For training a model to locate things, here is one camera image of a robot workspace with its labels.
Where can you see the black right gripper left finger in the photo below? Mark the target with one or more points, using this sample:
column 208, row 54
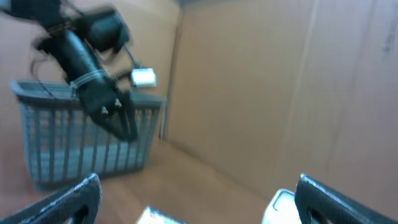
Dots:
column 77, row 203

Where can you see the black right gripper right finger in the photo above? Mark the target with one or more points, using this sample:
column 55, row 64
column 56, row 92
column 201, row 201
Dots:
column 319, row 203

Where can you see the white blue wipes pack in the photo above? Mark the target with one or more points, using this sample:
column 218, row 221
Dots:
column 154, row 216

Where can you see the grey plastic shopping basket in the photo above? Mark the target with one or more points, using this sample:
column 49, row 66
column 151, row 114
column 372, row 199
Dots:
column 61, row 144

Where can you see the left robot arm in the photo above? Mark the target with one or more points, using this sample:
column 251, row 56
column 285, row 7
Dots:
column 102, row 28

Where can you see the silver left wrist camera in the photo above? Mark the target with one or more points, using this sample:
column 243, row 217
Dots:
column 143, row 78

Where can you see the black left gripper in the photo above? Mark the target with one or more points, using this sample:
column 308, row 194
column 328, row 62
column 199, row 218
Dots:
column 97, row 94

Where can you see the white barcode scanner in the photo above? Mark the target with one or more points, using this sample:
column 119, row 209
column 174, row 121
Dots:
column 281, row 209

